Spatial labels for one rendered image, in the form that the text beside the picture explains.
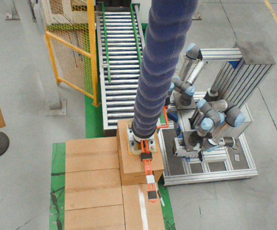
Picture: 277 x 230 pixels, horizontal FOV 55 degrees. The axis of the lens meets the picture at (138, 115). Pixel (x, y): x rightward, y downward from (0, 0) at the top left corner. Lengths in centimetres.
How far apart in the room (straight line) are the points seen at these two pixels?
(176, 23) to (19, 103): 326
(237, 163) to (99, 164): 185
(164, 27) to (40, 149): 281
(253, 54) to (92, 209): 209
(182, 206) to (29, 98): 268
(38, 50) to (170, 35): 201
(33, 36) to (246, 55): 207
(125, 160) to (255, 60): 146
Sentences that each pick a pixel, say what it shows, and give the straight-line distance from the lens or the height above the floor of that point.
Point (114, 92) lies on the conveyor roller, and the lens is 355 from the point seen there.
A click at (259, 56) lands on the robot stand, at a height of 203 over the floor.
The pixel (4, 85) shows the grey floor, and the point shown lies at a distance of 457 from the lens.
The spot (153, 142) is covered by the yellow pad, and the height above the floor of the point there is 108.
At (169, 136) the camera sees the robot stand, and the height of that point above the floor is 21.
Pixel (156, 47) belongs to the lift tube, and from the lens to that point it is 152.
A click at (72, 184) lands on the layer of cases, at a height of 54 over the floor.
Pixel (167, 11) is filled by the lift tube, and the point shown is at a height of 261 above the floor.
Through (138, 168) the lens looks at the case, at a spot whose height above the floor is 94.
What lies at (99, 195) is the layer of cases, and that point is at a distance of 296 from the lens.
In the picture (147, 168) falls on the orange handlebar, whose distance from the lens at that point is 238.
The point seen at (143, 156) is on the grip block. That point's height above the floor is 120.
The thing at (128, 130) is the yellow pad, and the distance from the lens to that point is 265.
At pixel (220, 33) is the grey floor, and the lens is 570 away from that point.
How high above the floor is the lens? 340
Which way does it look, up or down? 58 degrees down
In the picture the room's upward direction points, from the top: 11 degrees clockwise
